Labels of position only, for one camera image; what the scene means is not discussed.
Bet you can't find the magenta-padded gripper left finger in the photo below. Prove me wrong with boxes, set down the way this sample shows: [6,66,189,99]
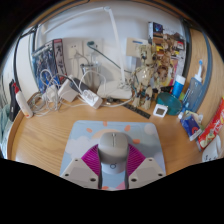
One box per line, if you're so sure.
[59,144,102,190]

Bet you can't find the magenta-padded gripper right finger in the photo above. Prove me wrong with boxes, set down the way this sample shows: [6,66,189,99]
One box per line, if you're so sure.
[125,144,167,191]

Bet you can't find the light grey computer mouse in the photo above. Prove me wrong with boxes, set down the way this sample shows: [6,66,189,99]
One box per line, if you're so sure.
[97,131,130,188]

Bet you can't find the pastel printed mouse pad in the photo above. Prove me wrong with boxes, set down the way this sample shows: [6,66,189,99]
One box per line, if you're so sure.
[59,119,167,191]

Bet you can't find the black flat bar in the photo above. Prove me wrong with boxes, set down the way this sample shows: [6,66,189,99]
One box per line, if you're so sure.
[123,103,152,120]

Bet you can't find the small white cube clock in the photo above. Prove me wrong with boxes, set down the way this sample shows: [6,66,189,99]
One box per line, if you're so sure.
[152,103,169,118]

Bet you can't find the blue tissue pack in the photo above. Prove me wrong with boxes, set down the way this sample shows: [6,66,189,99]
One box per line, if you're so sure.
[180,112,205,142]

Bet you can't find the white mug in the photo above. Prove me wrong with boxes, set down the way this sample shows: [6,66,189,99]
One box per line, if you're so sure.
[201,134,224,163]

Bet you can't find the teal round dish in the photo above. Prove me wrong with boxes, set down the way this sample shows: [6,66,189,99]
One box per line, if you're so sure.
[156,91,184,116]

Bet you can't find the white power strip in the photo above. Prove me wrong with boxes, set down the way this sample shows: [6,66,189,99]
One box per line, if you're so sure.
[81,89,104,110]

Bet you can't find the white power adapter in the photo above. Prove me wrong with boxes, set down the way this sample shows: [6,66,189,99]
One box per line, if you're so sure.
[58,78,81,103]

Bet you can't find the white red-pump lotion bottle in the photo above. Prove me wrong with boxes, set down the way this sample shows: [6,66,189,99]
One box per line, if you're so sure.
[13,82,34,119]

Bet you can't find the teal blanket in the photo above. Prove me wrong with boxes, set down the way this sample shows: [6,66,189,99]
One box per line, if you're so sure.
[0,104,13,158]

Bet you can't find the white desk lamp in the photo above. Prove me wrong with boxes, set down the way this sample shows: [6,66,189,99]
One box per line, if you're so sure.
[34,5,134,100]

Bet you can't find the blue white-capped tube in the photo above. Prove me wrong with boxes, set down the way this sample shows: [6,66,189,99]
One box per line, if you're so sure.
[172,74,186,99]

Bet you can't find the blue spray bottle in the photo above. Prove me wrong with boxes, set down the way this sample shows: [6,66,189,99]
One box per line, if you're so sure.
[177,59,204,120]

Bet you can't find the tan robot model figure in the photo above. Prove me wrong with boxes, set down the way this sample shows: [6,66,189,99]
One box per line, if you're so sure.
[131,44,161,111]

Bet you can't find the clear glass jar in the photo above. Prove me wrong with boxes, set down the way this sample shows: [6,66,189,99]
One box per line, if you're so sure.
[81,62,101,91]

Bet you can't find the blue robot model kit box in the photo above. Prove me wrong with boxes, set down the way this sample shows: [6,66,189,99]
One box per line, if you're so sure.
[30,38,68,94]

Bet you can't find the colourful model kit box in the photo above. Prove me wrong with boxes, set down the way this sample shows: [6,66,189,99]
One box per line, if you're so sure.
[147,21,187,88]

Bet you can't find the white tangled cables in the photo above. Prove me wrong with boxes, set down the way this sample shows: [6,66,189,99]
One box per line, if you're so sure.
[28,68,124,118]

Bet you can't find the green cable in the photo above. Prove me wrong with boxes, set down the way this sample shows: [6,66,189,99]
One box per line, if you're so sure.
[87,40,133,73]

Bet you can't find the white wall box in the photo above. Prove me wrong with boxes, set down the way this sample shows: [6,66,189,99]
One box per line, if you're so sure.
[125,37,149,58]

